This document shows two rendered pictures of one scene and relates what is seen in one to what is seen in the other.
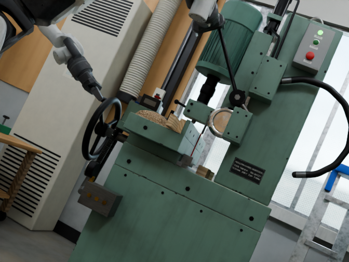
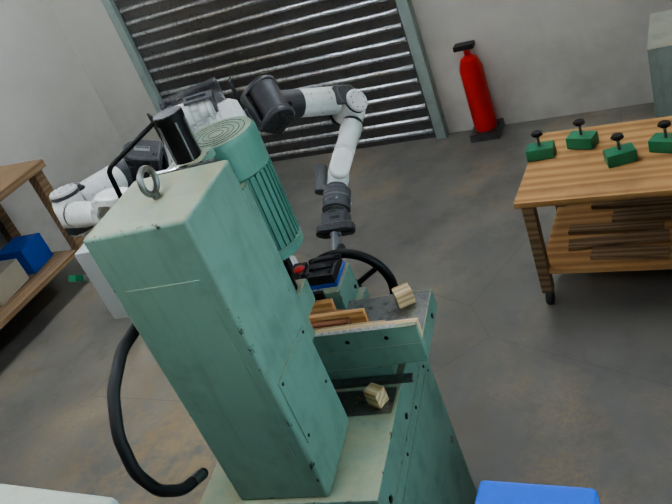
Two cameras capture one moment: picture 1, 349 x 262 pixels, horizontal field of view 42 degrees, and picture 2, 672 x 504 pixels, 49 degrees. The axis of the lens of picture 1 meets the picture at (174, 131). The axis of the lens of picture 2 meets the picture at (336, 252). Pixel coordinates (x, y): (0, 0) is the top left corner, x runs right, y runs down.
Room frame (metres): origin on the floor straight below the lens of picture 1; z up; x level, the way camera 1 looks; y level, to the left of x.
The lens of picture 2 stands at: (2.31, -1.52, 2.00)
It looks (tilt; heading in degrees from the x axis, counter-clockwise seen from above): 30 degrees down; 103
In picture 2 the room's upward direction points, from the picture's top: 22 degrees counter-clockwise
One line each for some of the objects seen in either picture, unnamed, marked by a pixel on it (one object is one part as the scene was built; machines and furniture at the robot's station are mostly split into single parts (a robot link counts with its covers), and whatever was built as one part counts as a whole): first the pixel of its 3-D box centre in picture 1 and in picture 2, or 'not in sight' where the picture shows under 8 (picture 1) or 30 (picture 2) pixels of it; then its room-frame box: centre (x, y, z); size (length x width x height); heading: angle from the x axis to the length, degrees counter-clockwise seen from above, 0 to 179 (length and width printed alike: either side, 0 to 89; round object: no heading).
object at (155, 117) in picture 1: (155, 118); not in sight; (1.60, 0.08, 0.92); 0.14 x 0.09 x 0.04; 78
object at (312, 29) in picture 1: (312, 49); (118, 270); (1.62, -0.34, 1.40); 0.10 x 0.06 x 0.16; 78
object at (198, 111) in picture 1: (201, 115); (292, 310); (1.82, -0.07, 1.03); 0.14 x 0.07 x 0.09; 78
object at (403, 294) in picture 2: not in sight; (403, 295); (2.08, 0.02, 0.92); 0.05 x 0.04 x 0.04; 104
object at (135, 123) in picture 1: (157, 138); (324, 325); (1.84, 0.05, 0.87); 0.61 x 0.30 x 0.06; 168
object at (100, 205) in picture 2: not in sight; (115, 208); (1.44, 0.11, 1.35); 0.13 x 0.07 x 0.09; 153
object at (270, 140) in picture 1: (277, 112); (236, 344); (1.77, -0.34, 1.16); 0.22 x 0.22 x 0.72; 78
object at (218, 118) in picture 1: (224, 122); not in sight; (1.68, -0.16, 1.02); 0.12 x 0.03 x 0.12; 78
